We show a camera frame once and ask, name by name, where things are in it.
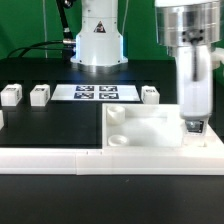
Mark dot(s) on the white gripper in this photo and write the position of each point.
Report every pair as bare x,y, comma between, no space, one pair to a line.
194,82

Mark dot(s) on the white square tabletop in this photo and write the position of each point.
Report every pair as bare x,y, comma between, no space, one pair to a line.
149,126

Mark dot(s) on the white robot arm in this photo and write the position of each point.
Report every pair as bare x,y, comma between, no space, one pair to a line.
187,28

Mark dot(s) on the white sheet with fiducial tags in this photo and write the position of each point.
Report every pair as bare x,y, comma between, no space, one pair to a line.
67,92

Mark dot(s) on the white part at left edge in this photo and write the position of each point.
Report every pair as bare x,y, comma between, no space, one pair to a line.
1,120

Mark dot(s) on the white L-shaped fixture wall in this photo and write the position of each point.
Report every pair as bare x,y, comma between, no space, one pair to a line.
115,160

